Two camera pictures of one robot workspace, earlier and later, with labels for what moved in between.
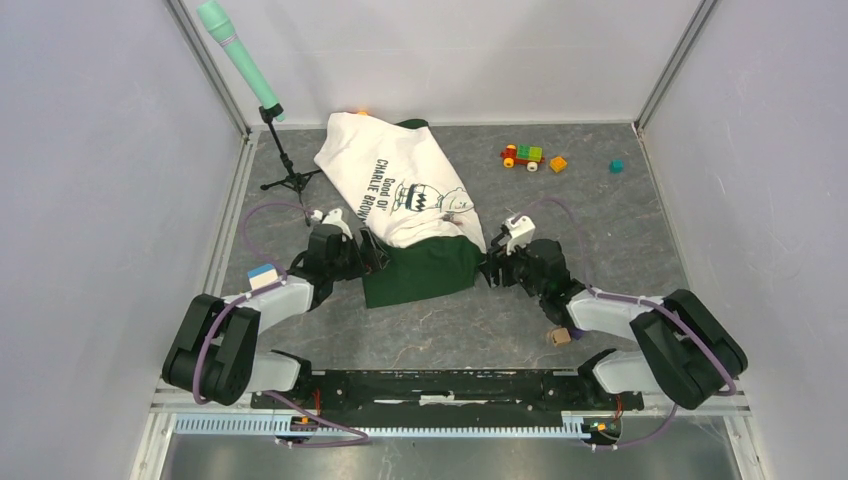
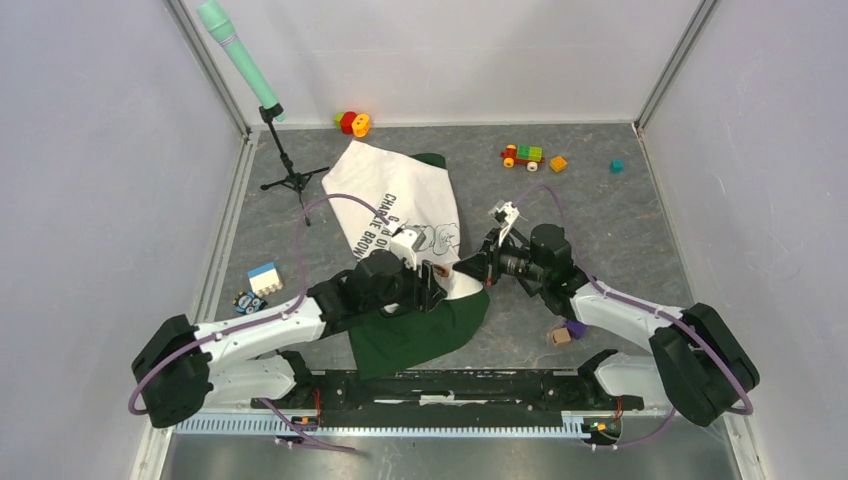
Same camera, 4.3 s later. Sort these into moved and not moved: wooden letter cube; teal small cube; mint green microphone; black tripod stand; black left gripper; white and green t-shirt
Moved: white and green t-shirt; black left gripper
Not moved: teal small cube; mint green microphone; black tripod stand; wooden letter cube
